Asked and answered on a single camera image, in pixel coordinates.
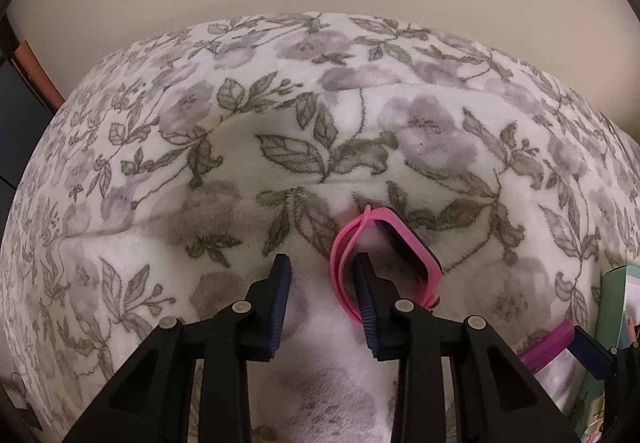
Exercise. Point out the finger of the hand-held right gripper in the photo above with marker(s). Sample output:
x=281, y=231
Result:
x=592, y=355

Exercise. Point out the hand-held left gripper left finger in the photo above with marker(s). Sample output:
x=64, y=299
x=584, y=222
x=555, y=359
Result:
x=280, y=303

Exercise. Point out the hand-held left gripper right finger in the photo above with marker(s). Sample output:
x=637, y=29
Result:
x=364, y=303

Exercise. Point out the pink smartwatch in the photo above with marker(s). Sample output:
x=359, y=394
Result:
x=402, y=248

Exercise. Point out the teal-rimmed white box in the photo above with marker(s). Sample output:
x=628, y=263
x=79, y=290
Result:
x=617, y=293

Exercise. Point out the floral fleece blanket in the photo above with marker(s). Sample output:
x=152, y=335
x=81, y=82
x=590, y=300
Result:
x=200, y=123

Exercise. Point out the dark cabinet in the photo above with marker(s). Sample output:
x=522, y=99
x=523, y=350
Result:
x=15, y=133

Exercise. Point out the brown wooden board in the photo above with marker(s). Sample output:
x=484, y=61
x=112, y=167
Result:
x=35, y=73

